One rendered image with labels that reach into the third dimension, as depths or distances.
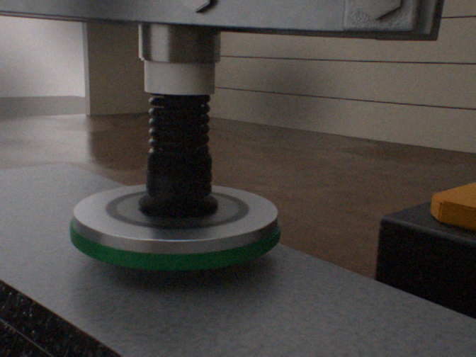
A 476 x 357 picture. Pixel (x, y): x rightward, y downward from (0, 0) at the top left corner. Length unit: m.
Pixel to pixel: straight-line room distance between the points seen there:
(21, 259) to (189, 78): 0.26
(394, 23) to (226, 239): 0.23
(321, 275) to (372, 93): 6.70
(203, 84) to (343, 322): 0.25
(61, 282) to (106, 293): 0.05
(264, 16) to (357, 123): 6.91
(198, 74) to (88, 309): 0.23
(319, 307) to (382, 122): 6.71
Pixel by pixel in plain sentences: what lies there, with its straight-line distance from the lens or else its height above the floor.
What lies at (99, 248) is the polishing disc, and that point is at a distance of 0.50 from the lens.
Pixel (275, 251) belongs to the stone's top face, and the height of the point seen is 0.80.
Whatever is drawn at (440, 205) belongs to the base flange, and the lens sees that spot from 1.03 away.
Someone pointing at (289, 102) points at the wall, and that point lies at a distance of 7.91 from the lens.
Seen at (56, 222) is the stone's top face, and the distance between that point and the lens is 0.72.
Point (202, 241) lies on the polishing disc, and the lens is 0.47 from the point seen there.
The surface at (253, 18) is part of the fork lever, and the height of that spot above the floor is 1.05.
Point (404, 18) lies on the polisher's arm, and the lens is 0.40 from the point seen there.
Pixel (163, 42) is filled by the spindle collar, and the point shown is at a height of 1.03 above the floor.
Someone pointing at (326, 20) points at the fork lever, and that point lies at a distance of 0.43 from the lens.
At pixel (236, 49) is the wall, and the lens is 8.56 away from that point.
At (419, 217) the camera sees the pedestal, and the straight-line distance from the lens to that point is 1.04.
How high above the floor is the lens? 1.02
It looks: 13 degrees down
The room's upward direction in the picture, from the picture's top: 2 degrees clockwise
